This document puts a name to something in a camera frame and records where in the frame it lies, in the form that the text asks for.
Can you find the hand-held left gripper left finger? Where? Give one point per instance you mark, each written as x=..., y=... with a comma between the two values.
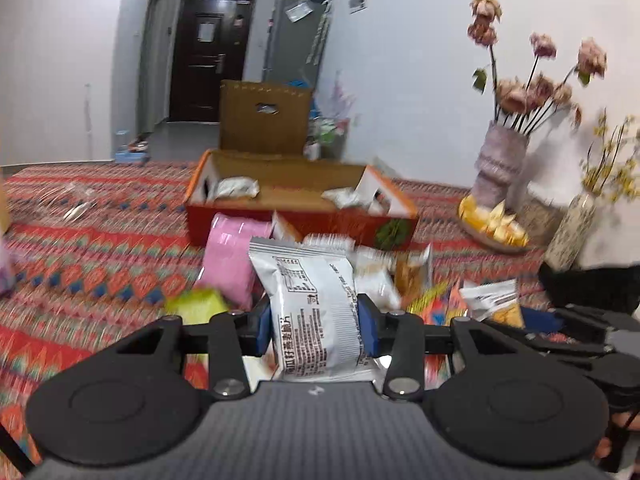
x=262, y=330

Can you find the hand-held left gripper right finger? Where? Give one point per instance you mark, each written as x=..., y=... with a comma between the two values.
x=369, y=325

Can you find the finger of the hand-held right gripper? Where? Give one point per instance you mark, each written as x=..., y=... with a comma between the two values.
x=575, y=347
x=590, y=319

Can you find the white snack packet black print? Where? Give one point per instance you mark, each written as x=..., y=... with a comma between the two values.
x=310, y=300

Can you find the pink snack packet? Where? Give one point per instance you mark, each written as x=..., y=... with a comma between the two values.
x=230, y=260

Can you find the red cardboard box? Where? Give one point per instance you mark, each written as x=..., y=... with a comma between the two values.
x=300, y=220

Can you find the person's right hand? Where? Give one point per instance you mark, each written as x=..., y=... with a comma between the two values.
x=631, y=419

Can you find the black cloth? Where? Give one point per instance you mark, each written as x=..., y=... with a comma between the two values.
x=590, y=287

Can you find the beige snack packet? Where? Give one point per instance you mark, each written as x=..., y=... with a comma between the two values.
x=374, y=272

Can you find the clear brown snack packet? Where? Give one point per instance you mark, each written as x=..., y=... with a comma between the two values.
x=414, y=272

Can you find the lime green snack packet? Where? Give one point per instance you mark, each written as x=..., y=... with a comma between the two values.
x=197, y=306

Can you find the speckled white vase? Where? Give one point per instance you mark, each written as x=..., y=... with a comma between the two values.
x=570, y=230

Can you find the white and yellow snack packet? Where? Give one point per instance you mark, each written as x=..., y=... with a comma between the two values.
x=492, y=302

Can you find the orange snack packet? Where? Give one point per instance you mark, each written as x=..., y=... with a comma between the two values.
x=286, y=230

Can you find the woven placemat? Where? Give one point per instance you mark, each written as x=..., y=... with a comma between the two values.
x=542, y=220

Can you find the white crumpled snack packet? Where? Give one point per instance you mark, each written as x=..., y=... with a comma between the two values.
x=344, y=196
x=234, y=187

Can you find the wooden plate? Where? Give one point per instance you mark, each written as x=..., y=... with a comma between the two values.
x=482, y=241

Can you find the heap of yellow snack packets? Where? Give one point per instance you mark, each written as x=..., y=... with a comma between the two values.
x=492, y=222

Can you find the yellow flower branches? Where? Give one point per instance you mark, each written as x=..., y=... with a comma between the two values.
x=612, y=160

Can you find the red patterned tablecloth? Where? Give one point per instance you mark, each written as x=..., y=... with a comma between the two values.
x=100, y=260

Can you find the purple ribbed vase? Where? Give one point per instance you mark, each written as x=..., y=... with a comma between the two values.
x=496, y=165

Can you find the cluttered small shelf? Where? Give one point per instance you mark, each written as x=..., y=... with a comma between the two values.
x=325, y=135

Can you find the blue floor item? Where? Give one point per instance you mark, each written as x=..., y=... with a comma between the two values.
x=131, y=152

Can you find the clear plastic wrapper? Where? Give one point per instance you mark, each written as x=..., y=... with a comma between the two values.
x=72, y=202

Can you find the purple artificial flowers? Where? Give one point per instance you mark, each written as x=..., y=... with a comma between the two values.
x=342, y=97

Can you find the dried pink rose bouquet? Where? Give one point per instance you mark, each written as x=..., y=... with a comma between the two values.
x=520, y=92

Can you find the dark brown door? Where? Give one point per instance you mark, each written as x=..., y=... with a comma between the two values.
x=200, y=80

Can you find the pink purple bag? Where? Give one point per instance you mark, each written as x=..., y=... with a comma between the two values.
x=6, y=270

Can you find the grey refrigerator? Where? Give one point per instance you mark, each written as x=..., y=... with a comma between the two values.
x=292, y=45

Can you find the orange cardboard panel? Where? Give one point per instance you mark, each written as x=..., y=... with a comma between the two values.
x=4, y=205

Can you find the grey side door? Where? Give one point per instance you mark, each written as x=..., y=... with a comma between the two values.
x=150, y=60

